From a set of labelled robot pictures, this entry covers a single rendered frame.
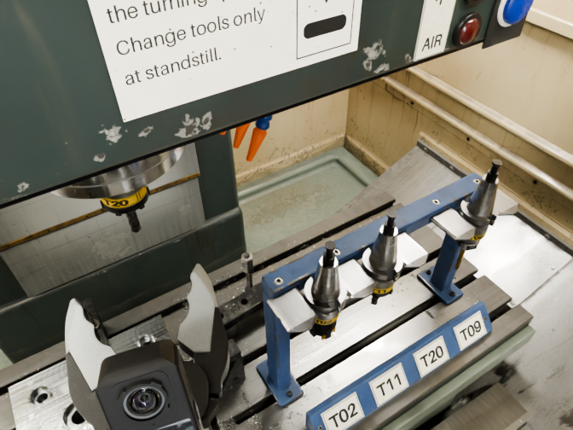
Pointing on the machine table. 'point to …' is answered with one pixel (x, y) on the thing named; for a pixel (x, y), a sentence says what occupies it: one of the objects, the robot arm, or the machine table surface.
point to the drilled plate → (124, 342)
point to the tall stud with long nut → (247, 269)
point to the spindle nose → (123, 177)
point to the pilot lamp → (469, 31)
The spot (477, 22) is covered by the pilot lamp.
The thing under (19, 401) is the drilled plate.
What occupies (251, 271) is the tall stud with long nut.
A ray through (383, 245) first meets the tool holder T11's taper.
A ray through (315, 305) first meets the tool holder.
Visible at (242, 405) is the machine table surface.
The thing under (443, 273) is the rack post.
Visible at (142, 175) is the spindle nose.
